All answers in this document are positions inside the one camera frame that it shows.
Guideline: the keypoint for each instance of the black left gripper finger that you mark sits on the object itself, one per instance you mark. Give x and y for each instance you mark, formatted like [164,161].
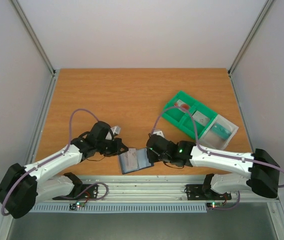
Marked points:
[121,148]
[111,153]

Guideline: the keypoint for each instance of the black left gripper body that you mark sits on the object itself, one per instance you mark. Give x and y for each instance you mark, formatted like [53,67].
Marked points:
[104,148]

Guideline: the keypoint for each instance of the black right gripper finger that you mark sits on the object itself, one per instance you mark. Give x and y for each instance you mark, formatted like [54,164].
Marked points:
[167,159]
[152,157]

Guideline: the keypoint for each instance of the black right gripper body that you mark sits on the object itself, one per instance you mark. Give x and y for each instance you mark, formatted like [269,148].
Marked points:
[151,153]

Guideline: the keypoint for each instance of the dark blue card holder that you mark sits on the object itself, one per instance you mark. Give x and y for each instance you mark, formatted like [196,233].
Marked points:
[142,160]

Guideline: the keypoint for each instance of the pale card with pink print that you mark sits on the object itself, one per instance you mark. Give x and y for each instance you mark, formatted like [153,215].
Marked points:
[130,160]

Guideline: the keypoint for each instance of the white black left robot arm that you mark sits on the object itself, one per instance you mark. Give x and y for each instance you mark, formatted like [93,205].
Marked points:
[22,187]

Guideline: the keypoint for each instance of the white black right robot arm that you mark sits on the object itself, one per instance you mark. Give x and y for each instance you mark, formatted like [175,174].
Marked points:
[257,172]

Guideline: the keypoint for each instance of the white card with red circles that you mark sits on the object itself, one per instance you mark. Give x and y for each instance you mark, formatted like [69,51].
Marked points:
[182,105]

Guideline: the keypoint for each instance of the grey white card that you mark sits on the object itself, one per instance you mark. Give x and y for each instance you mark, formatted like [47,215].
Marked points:
[201,118]

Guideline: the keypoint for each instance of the teal card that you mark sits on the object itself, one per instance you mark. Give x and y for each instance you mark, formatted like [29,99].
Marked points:
[221,131]

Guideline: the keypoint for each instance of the green plastic bin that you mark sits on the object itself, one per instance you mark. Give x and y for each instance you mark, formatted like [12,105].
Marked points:
[174,115]

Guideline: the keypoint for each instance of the white translucent plastic bin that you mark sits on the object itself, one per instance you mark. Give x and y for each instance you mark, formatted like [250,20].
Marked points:
[210,140]

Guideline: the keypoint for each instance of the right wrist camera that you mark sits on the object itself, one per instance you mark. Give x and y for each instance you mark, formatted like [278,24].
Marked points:
[159,133]

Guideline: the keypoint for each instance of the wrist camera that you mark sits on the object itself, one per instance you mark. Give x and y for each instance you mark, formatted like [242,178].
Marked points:
[159,133]
[116,130]

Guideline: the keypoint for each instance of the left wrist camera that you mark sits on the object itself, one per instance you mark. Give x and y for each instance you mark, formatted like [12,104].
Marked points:
[116,130]

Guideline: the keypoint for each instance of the aluminium frame rail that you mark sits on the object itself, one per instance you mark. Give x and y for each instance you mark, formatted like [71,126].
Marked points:
[167,188]

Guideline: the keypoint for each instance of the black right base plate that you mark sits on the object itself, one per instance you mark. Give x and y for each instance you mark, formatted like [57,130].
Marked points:
[195,192]

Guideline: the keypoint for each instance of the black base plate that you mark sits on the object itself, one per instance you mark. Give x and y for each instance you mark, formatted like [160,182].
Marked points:
[80,192]
[195,192]

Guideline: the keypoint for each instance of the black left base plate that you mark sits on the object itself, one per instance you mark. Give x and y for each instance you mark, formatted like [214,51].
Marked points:
[80,192]

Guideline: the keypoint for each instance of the grey slotted cable duct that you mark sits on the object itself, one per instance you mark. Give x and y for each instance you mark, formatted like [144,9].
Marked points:
[116,208]

